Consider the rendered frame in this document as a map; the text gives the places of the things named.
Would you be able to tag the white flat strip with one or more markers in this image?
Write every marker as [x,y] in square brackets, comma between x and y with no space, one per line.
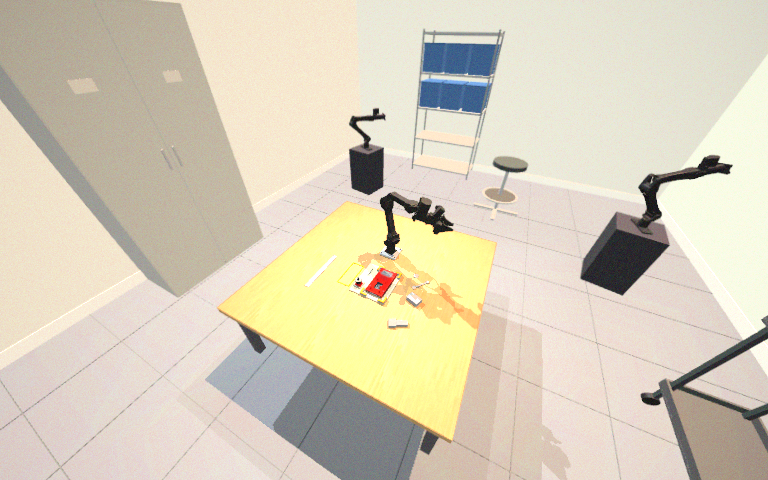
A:
[320,271]

